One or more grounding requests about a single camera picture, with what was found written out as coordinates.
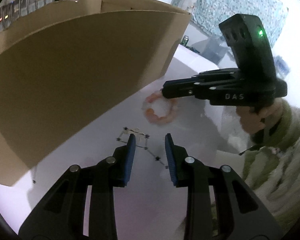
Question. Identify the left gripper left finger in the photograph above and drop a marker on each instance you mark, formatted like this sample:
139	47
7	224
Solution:
80	204

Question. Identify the green can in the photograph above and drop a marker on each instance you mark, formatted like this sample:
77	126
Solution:
184	41

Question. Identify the brown cardboard box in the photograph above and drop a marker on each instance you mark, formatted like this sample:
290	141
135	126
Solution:
65	64

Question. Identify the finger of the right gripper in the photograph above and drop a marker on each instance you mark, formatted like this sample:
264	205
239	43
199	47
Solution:
178	88

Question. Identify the floral patterned curtain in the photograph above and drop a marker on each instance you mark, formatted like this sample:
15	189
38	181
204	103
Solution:
206	15

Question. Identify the right hand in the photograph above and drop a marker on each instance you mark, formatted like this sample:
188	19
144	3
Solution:
258	123

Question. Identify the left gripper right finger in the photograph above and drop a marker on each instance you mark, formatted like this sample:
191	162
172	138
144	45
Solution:
220	205

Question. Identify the silver chain link jewelry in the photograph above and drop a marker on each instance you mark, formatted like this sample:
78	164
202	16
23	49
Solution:
135	132

